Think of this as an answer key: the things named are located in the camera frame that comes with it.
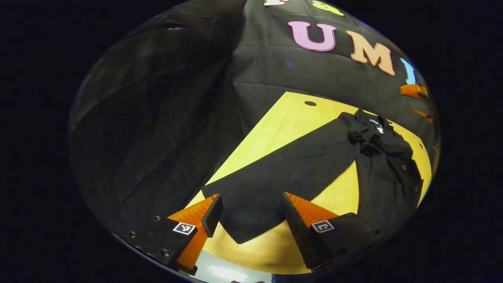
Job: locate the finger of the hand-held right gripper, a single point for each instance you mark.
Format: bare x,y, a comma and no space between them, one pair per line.
423,114
413,90

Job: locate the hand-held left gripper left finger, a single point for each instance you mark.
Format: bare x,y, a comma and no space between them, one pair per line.
213,214

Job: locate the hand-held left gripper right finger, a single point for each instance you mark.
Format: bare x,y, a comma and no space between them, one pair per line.
300,232

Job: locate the black coat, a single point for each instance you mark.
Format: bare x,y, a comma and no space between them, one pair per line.
298,173

